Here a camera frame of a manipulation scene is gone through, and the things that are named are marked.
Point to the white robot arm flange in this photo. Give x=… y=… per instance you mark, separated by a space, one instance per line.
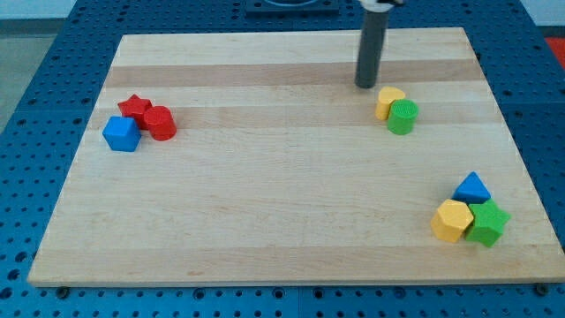
x=380 y=5

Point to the wooden board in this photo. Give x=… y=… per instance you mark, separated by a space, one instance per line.
x=280 y=173

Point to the green cylinder block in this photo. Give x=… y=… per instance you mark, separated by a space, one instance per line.
x=402 y=116

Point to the red cylinder block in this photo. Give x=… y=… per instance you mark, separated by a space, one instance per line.
x=160 y=123

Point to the red star block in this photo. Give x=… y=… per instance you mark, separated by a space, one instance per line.
x=136 y=107

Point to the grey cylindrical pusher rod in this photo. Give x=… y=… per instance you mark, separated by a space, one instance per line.
x=371 y=42

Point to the blue cube block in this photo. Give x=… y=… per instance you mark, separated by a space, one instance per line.
x=121 y=134

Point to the yellow pentagon block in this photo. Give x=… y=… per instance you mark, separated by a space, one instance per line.
x=451 y=220

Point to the blue triangle block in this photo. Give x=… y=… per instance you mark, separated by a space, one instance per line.
x=472 y=190

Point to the green star block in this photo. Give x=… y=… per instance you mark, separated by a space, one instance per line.
x=488 y=224

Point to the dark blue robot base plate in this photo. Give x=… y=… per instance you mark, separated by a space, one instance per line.
x=292 y=7

